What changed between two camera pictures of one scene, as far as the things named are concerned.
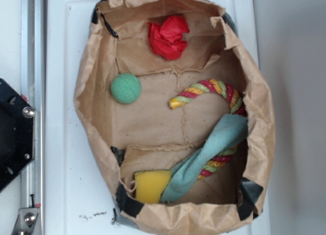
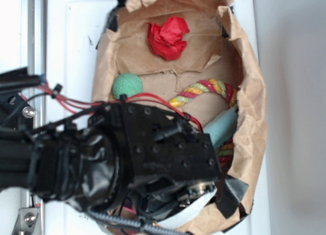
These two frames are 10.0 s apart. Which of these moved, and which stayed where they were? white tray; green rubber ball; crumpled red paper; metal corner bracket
Moved: white tray
Stayed: metal corner bracket; green rubber ball; crumpled red paper
